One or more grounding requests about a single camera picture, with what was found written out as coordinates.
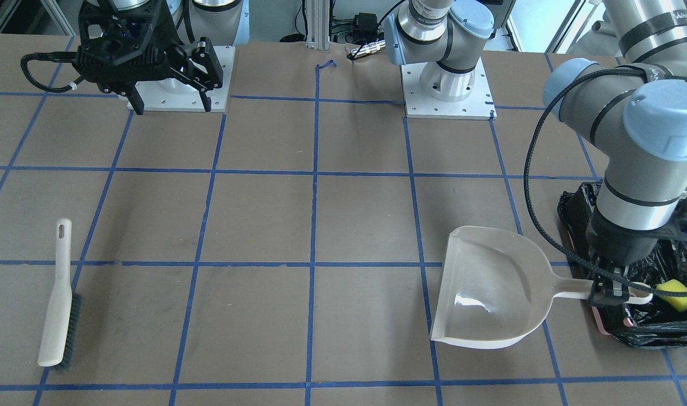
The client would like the silver cable connector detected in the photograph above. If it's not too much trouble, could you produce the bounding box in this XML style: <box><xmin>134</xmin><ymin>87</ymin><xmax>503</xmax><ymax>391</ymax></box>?
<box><xmin>346</xmin><ymin>39</ymin><xmax>386</xmax><ymax>61</ymax></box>

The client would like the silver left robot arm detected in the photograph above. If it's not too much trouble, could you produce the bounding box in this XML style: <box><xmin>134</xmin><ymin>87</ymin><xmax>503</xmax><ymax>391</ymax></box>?
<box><xmin>383</xmin><ymin>1</ymin><xmax>687</xmax><ymax>306</ymax></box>

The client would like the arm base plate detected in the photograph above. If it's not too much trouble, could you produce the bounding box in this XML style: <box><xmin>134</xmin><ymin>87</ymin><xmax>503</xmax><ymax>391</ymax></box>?
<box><xmin>127</xmin><ymin>45</ymin><xmax>235</xmax><ymax>113</ymax></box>
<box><xmin>400</xmin><ymin>59</ymin><xmax>497</xmax><ymax>120</ymax></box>

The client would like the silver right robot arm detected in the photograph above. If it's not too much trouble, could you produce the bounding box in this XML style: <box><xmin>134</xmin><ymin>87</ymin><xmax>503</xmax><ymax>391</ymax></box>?
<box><xmin>73</xmin><ymin>1</ymin><xmax>250</xmax><ymax>115</ymax></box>

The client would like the black braided cable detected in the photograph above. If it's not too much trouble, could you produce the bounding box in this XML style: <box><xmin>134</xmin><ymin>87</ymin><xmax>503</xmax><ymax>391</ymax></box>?
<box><xmin>523</xmin><ymin>63</ymin><xmax>649</xmax><ymax>283</ymax></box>

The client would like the yellow green sponge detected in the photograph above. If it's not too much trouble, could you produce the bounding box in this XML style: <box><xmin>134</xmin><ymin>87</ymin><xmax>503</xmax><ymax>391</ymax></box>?
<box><xmin>655</xmin><ymin>279</ymin><xmax>687</xmax><ymax>312</ymax></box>

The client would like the beige plastic dustpan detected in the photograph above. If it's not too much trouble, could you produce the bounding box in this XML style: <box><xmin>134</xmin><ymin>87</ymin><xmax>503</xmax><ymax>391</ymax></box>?
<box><xmin>430</xmin><ymin>226</ymin><xmax>654</xmax><ymax>350</ymax></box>

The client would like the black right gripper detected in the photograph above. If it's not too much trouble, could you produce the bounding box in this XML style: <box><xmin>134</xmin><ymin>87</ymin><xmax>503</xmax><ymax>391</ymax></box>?
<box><xmin>73</xmin><ymin>1</ymin><xmax>224</xmax><ymax>116</ymax></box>

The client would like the bin with black bag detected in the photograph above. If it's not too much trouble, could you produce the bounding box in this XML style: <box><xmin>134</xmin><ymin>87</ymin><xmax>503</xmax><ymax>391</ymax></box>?
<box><xmin>557</xmin><ymin>182</ymin><xmax>687</xmax><ymax>350</ymax></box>

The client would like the beige hand brush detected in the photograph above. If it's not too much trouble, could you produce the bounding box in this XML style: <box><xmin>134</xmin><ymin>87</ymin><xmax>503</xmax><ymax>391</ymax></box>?
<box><xmin>37</xmin><ymin>218</ymin><xmax>82</xmax><ymax>372</ymax></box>

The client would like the aluminium frame post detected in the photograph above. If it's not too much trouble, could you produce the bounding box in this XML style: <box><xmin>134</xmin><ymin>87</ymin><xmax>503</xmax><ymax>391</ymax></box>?
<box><xmin>303</xmin><ymin>1</ymin><xmax>333</xmax><ymax>53</ymax></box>

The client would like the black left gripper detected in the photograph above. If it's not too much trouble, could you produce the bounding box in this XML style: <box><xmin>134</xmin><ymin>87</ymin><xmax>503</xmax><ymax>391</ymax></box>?
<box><xmin>586</xmin><ymin>188</ymin><xmax>687</xmax><ymax>308</ymax></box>

